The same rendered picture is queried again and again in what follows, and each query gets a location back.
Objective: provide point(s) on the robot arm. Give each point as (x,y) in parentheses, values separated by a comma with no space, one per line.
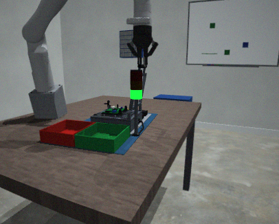
(34,34)

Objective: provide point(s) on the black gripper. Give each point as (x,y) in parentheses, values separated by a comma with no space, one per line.
(142,38)

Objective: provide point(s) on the red open-top bin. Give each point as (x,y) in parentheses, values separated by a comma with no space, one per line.
(66,128)

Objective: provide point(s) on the green open-top bin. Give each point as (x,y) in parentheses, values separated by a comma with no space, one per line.
(103,137)

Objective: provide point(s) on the green circuit board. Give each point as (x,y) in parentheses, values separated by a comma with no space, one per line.
(113,109)

